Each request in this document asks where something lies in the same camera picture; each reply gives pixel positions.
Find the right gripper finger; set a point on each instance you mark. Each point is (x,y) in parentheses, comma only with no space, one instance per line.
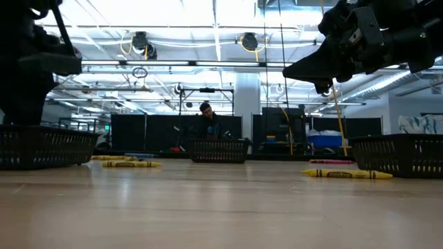
(318,65)

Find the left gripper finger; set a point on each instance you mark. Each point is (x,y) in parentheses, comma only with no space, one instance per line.
(34,90)

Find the pink crayon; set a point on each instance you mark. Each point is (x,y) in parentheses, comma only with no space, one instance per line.
(330,161)

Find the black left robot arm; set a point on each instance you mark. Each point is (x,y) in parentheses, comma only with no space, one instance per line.
(20,14)

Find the black slotted plastic basket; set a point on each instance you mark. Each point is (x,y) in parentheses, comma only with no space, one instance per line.
(218,151)
(52,148)
(398,157)

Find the black equipment cabinet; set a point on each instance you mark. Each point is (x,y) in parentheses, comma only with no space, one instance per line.
(273,124)

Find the blue storage bin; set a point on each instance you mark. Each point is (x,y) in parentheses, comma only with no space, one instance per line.
(325,141)

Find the white building column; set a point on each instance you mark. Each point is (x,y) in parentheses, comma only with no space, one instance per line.
(247,103)

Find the ceiling light strip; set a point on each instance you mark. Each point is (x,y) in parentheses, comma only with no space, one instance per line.
(225,63)

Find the blue white mural panel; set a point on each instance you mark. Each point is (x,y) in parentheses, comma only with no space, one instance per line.
(420,124)

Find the black partition screen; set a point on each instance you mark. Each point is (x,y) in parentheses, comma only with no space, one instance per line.
(138,133)

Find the person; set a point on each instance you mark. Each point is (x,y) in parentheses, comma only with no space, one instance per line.
(209,121)

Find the blue crayon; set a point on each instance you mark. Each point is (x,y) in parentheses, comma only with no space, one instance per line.
(147,155)

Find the black aluminium table frame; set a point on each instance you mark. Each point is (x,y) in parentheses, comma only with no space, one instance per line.
(277,156)

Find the black metal gantry frame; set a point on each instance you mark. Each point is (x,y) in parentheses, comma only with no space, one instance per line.
(207,90)

